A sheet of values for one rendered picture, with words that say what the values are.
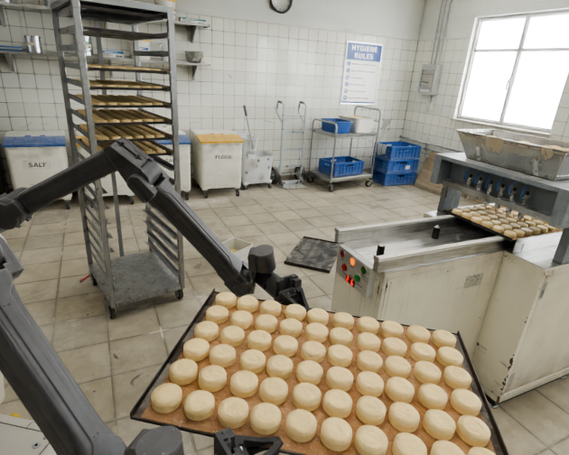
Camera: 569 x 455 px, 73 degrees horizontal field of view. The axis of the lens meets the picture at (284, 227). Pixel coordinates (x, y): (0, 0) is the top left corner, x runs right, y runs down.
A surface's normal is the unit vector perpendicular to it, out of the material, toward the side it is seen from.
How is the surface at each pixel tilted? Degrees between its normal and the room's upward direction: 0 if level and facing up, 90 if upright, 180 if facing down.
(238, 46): 90
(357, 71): 91
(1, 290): 51
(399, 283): 90
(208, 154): 91
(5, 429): 0
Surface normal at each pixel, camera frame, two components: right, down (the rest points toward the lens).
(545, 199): -0.91, 0.11
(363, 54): 0.43, 0.35
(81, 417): 0.80, -0.49
